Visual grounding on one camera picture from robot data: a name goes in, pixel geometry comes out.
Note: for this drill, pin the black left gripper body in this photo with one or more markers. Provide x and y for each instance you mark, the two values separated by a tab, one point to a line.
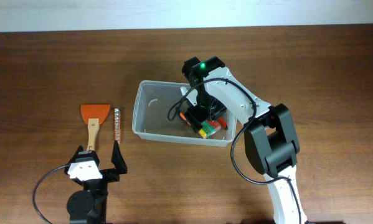
101	186

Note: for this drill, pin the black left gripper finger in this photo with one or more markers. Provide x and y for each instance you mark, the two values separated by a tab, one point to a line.
83	160
117	159

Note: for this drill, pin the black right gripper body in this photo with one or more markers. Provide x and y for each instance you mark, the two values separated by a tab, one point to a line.
207	107

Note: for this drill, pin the red handled cutting pliers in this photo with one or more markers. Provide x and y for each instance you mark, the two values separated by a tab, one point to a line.
222	122

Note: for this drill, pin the clear case coloured screwdrivers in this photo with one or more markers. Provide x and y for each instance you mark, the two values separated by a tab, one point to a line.
208	128

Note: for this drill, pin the black orange long-nose pliers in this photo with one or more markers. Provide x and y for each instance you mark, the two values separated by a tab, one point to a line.
182	116

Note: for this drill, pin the red socket rail with sockets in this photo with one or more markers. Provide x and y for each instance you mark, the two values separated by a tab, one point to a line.
117	124

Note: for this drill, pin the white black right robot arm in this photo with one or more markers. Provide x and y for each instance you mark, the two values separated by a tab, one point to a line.
271	143

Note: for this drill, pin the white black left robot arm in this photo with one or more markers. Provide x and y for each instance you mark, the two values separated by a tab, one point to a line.
88	206

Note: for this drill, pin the clear plastic container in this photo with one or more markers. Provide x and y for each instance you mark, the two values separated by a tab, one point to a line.
150	122

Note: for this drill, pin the orange scraper wooden handle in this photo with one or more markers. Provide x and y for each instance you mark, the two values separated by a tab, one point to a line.
93	116

